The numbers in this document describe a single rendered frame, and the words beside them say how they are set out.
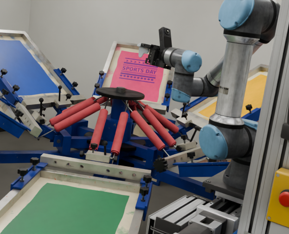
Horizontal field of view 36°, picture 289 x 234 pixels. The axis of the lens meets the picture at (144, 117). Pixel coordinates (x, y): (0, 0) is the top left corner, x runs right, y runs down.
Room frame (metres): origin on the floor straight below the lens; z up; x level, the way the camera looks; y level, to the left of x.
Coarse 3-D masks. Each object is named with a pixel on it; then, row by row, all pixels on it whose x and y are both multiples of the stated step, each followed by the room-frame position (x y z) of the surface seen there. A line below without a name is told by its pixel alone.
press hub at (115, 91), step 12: (108, 96) 2.62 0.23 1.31; (120, 96) 2.61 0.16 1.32; (132, 96) 2.66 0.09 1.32; (144, 96) 2.74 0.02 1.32; (120, 108) 2.72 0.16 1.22; (108, 120) 2.68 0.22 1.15; (132, 120) 2.77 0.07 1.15; (108, 132) 2.67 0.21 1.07; (144, 144) 2.72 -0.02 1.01; (120, 156) 2.68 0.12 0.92; (132, 156) 2.77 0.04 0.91; (120, 180) 2.69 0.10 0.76
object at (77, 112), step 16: (64, 112) 2.67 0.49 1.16; (80, 112) 2.58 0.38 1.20; (144, 112) 2.69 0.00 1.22; (64, 128) 2.53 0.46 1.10; (96, 128) 2.47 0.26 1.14; (144, 128) 2.53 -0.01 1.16; (160, 128) 2.63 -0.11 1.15; (176, 128) 2.86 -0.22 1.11; (112, 144) 2.40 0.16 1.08; (160, 144) 2.47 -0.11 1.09; (112, 160) 2.32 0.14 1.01
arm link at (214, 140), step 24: (240, 0) 1.38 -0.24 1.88; (264, 0) 1.43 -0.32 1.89; (240, 24) 1.38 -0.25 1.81; (264, 24) 1.43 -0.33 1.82; (240, 48) 1.40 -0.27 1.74; (240, 72) 1.40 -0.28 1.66; (240, 96) 1.41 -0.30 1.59; (216, 120) 1.40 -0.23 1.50; (240, 120) 1.42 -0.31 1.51; (216, 144) 1.38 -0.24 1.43; (240, 144) 1.41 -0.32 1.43
